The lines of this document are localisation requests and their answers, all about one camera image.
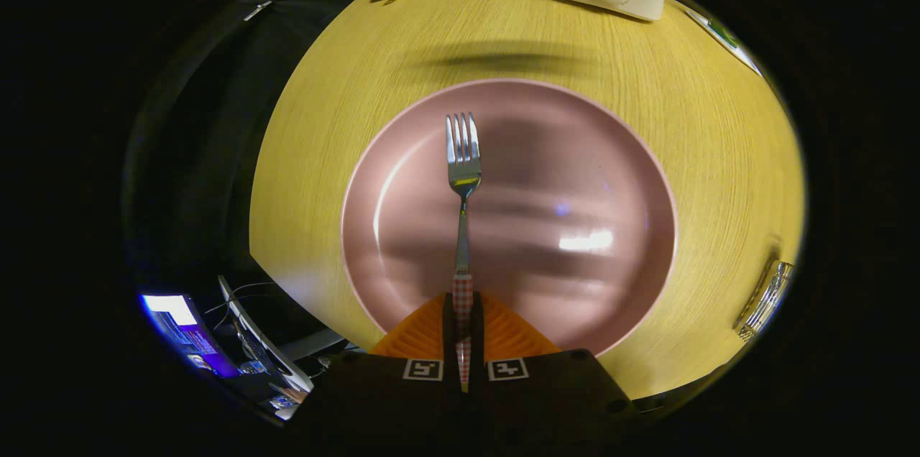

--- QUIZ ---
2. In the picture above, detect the metal perforated basket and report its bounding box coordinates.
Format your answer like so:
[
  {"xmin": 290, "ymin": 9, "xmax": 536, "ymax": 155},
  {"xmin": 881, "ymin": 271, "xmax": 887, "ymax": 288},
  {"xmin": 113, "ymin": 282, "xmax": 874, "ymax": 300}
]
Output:
[{"xmin": 733, "ymin": 259, "xmax": 795, "ymax": 341}]

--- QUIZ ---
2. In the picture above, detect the pink plate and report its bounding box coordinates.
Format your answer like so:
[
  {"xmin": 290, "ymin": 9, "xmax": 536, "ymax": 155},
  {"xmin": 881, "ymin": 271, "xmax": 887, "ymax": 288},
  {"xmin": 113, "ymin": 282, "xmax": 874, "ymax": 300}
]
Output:
[{"xmin": 341, "ymin": 78, "xmax": 678, "ymax": 359}]

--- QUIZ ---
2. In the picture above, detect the black backdrop cloth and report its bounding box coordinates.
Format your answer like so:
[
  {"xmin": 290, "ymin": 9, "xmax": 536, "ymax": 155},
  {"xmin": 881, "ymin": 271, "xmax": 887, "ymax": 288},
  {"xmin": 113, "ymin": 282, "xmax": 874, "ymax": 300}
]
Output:
[{"xmin": 122, "ymin": 0, "xmax": 403, "ymax": 300}]

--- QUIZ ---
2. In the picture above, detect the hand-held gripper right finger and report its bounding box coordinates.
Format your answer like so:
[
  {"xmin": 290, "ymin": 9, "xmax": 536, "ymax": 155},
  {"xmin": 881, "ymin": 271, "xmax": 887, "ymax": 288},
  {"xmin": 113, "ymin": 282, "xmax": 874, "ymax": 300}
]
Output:
[{"xmin": 469, "ymin": 292, "xmax": 642, "ymax": 457}]

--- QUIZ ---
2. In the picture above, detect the white framed monitor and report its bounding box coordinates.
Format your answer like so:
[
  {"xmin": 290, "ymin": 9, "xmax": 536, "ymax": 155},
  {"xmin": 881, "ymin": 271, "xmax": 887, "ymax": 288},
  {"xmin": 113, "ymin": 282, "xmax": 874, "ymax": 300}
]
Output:
[{"xmin": 218, "ymin": 275, "xmax": 315, "ymax": 394}]

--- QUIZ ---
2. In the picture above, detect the fork with checkered handle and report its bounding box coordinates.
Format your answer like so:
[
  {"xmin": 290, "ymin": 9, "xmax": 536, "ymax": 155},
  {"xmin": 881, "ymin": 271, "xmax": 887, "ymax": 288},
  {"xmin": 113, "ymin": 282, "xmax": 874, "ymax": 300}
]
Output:
[{"xmin": 445, "ymin": 112, "xmax": 482, "ymax": 393}]

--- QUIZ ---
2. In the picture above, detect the white coaster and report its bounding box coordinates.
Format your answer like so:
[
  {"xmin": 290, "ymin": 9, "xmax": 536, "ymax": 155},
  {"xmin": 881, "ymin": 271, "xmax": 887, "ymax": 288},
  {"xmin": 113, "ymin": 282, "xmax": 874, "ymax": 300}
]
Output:
[{"xmin": 683, "ymin": 6, "xmax": 764, "ymax": 77}]

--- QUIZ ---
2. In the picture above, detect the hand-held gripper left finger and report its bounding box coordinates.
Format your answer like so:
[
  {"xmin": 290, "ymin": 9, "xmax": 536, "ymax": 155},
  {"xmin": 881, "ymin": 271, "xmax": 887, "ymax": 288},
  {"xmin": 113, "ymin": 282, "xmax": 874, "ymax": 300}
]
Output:
[{"xmin": 286, "ymin": 292, "xmax": 461, "ymax": 457}]

